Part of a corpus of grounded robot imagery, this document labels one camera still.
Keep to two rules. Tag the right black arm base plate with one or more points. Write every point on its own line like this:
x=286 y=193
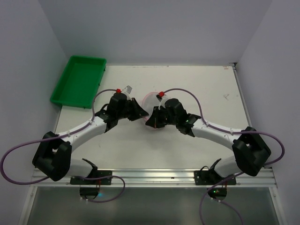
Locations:
x=207 y=176

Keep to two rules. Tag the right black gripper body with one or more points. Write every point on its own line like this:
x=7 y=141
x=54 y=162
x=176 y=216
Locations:
x=160 y=118

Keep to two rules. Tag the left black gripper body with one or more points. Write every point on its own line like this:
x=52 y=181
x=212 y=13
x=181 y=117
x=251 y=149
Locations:
x=132 y=109

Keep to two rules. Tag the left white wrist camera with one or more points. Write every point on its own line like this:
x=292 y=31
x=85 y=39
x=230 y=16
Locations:
x=127 y=91

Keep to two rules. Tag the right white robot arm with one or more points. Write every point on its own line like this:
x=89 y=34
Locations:
x=250 y=152

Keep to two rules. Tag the white mesh laundry bag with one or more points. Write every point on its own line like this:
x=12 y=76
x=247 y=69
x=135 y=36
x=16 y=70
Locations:
x=148 y=104

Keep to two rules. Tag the aluminium mounting rail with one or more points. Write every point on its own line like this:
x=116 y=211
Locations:
x=185 y=178

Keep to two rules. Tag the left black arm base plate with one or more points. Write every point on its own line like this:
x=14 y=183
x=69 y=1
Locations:
x=99 y=177

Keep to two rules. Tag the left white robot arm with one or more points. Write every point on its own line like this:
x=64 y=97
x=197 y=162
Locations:
x=53 y=156

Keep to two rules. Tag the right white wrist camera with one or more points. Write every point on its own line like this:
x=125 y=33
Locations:
x=162 y=97

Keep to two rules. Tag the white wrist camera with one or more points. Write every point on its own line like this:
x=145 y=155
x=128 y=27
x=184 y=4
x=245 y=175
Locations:
x=127 y=91
x=162 y=97

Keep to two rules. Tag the green plastic tray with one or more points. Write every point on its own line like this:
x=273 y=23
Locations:
x=79 y=82

